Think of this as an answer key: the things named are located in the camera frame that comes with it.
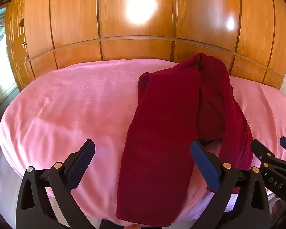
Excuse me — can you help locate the wooden wardrobe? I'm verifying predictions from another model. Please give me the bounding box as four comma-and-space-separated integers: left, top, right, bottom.
21, 0, 286, 91

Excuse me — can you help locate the dark red garment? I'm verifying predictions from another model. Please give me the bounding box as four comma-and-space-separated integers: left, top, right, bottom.
115, 52, 254, 221

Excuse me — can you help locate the pink blanket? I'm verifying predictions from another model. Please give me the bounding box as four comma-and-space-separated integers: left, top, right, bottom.
0, 58, 286, 220

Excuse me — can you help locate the window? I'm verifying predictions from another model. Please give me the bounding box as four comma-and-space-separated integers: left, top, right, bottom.
0, 7, 18, 106

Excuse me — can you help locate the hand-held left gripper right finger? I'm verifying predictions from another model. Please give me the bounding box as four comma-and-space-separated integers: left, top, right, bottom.
190, 140, 270, 229

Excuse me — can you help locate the patterned wooden cabinet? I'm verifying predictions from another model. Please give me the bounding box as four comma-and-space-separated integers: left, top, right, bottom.
5, 0, 36, 92

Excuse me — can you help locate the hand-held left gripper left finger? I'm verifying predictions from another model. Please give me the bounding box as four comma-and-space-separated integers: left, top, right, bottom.
15, 139, 100, 229

